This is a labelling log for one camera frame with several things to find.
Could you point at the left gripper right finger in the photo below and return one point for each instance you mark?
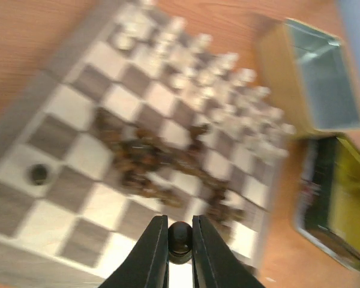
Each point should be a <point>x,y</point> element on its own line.
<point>214,264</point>

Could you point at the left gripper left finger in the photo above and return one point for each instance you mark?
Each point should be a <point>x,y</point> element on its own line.
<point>147,265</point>

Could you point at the dark pawn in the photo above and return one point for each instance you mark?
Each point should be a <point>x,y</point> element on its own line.
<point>180,242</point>
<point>39,174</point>

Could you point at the pile of dark chess pieces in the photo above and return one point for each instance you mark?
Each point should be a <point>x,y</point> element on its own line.
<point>146,153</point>

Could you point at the white chess piece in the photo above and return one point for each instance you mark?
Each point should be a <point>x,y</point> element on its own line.
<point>261,92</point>
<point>201,43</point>
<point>245,76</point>
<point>176,26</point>
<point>274,114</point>
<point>227,61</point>

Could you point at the wooden chessboard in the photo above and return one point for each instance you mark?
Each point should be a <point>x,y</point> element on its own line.
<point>136,120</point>

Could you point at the silver open tin box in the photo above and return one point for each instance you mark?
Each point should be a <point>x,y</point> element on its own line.
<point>308,74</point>

